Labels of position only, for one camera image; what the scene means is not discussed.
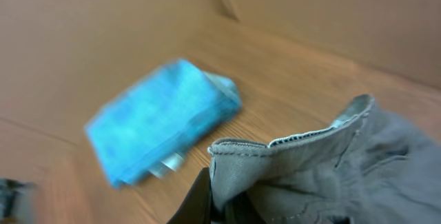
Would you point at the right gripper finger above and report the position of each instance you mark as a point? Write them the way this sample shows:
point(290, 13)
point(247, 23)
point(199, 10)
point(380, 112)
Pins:
point(196, 206)

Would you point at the grey shorts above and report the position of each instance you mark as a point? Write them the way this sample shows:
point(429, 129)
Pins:
point(369, 166)

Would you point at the folded blue denim garment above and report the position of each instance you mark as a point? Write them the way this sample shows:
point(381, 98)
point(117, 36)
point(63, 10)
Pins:
point(153, 122)

